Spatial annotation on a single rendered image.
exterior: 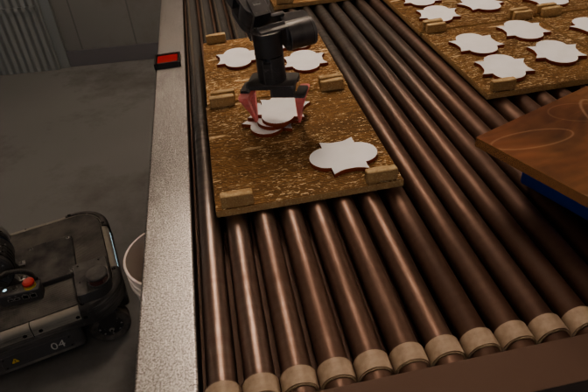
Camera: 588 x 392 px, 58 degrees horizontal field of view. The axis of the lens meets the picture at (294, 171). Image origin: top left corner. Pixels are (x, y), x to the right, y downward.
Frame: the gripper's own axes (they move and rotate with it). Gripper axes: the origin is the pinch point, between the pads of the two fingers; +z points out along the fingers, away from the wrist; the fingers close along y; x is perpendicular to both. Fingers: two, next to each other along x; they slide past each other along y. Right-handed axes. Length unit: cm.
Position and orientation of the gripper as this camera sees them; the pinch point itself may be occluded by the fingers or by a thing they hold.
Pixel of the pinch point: (277, 117)
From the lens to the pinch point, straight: 116.0
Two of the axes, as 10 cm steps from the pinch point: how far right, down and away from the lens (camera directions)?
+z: 1.0, 8.2, 5.7
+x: -1.9, 5.7, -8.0
